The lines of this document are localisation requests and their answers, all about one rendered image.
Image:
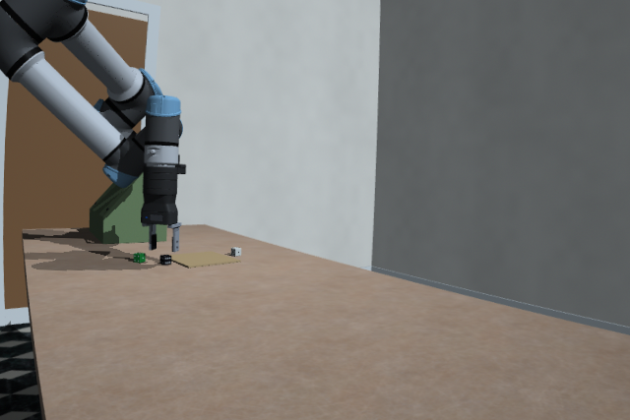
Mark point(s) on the tan flat mat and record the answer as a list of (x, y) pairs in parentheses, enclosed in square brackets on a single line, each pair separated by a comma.
[(202, 259)]

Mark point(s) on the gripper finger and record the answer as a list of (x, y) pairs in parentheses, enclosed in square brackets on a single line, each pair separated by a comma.
[(152, 236), (175, 237)]

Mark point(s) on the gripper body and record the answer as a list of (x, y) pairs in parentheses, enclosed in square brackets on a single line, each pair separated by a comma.
[(160, 184)]

